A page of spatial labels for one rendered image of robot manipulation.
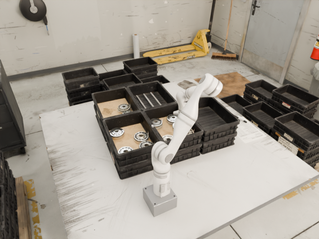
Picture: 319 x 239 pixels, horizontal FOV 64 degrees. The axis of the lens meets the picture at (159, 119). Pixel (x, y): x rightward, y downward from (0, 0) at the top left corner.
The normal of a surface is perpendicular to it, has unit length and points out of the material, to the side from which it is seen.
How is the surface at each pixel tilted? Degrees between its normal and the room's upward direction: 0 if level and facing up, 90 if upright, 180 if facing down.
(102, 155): 0
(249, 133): 0
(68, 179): 0
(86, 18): 90
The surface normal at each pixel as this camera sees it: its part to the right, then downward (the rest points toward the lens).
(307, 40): -0.89, 0.26
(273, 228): 0.00, -0.81
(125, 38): 0.46, 0.52
